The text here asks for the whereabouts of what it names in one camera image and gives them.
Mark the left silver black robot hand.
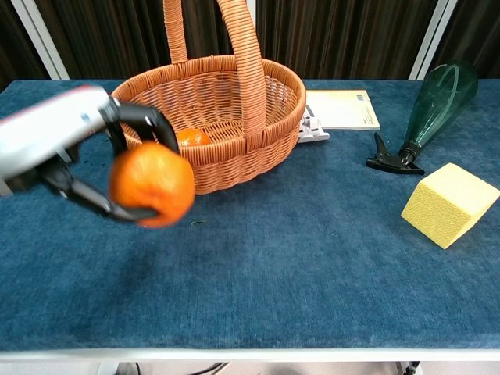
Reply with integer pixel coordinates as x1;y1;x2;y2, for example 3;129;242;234
0;84;181;223

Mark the small orange mandarin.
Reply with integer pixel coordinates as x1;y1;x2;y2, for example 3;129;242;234
176;127;212;148

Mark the white table edge frame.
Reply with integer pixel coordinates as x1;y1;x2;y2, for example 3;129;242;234
0;348;500;363

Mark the thick black cable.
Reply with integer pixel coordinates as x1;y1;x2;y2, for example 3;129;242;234
195;362;230;375

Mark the large bumpy orange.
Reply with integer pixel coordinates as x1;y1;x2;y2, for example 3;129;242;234
109;141;196;229

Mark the green spray bottle black trigger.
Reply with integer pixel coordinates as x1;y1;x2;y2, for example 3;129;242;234
366;60;480;176

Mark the white plastic clip device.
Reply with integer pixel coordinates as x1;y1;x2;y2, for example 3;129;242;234
298;104;331;145

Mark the blue velvet tablecloth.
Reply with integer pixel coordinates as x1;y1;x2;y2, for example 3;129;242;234
0;79;500;352

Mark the yellow foam cube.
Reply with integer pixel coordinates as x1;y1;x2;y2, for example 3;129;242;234
400;162;500;250

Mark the dark brown curtain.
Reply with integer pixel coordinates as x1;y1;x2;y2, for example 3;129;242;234
0;0;500;81

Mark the white book with yellow edge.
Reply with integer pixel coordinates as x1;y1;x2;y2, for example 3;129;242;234
305;89;381;132

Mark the brown wicker basket with handle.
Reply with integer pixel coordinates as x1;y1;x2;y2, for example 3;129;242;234
111;0;308;196

